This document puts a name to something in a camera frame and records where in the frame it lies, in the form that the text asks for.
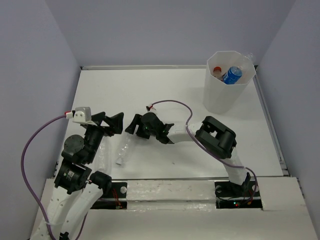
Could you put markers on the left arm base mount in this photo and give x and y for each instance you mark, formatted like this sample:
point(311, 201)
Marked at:
point(114, 199)

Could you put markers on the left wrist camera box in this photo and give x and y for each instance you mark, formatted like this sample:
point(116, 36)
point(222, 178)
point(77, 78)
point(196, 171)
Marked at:
point(82, 115)

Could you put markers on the clear bottle blue-white cap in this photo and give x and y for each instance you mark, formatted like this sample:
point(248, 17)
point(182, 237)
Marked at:
point(250, 56)

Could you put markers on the red cap small bottle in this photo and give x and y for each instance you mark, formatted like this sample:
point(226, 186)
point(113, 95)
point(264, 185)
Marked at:
point(217, 73)

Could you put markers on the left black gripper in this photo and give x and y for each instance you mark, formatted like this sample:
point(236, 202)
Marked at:
point(115, 122)

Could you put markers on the white octagonal plastic bin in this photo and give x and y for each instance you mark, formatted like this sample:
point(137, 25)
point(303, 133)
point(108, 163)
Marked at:
point(218, 97)

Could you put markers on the blue label water bottle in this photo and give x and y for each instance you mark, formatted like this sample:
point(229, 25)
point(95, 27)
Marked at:
point(232, 75)

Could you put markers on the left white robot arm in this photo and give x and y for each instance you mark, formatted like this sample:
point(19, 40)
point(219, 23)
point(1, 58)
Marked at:
point(76, 187)

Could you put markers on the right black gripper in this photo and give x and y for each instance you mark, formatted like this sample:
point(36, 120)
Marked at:
point(131, 128)

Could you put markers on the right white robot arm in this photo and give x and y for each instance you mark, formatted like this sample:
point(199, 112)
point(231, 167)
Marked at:
point(215, 138)

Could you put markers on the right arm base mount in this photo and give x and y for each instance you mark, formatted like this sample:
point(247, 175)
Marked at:
point(231, 196)

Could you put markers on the metal rail front edge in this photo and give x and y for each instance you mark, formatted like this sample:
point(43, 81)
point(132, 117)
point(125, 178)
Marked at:
point(172, 179)

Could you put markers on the crumpled clear plastic bag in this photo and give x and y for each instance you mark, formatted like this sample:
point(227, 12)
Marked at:
point(103, 158)

